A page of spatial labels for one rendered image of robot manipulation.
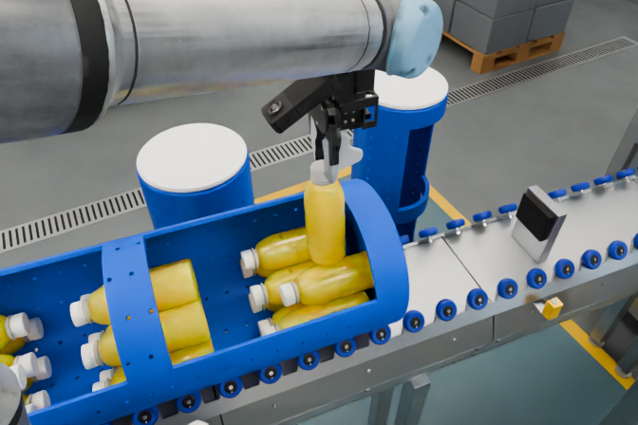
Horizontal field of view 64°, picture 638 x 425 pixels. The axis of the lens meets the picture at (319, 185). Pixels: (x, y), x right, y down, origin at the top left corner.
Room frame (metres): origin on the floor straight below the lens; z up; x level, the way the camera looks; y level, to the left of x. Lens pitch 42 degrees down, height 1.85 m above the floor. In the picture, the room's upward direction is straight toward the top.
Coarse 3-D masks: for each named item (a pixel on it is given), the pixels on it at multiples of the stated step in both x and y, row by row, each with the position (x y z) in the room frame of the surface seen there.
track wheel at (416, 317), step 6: (408, 312) 0.59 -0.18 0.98; (414, 312) 0.59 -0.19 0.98; (420, 312) 0.59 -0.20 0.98; (408, 318) 0.58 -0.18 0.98; (414, 318) 0.58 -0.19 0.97; (420, 318) 0.58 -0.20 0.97; (408, 324) 0.57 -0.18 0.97; (414, 324) 0.57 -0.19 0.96; (420, 324) 0.58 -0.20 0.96; (408, 330) 0.56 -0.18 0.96; (414, 330) 0.57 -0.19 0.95; (420, 330) 0.57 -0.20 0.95
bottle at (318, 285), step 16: (352, 256) 0.60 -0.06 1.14; (304, 272) 0.57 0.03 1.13; (320, 272) 0.56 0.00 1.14; (336, 272) 0.56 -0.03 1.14; (352, 272) 0.57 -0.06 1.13; (368, 272) 0.57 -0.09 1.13; (304, 288) 0.54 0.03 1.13; (320, 288) 0.54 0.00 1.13; (336, 288) 0.54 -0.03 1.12; (352, 288) 0.55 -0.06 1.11; (368, 288) 0.57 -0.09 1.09; (304, 304) 0.53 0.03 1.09; (320, 304) 0.53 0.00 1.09
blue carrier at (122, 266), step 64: (64, 256) 0.54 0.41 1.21; (128, 256) 0.52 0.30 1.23; (192, 256) 0.66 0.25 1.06; (384, 256) 0.55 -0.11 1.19; (64, 320) 0.55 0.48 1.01; (128, 320) 0.43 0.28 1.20; (256, 320) 0.59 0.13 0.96; (320, 320) 0.47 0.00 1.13; (384, 320) 0.51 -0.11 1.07; (64, 384) 0.45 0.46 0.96; (128, 384) 0.37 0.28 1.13; (192, 384) 0.39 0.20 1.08
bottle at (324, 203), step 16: (320, 192) 0.60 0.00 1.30; (336, 192) 0.60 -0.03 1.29; (304, 208) 0.61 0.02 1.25; (320, 208) 0.59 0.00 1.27; (336, 208) 0.59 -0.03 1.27; (320, 224) 0.59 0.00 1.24; (336, 224) 0.59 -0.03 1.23; (320, 240) 0.58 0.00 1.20; (336, 240) 0.59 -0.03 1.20; (320, 256) 0.58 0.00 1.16; (336, 256) 0.58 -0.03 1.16
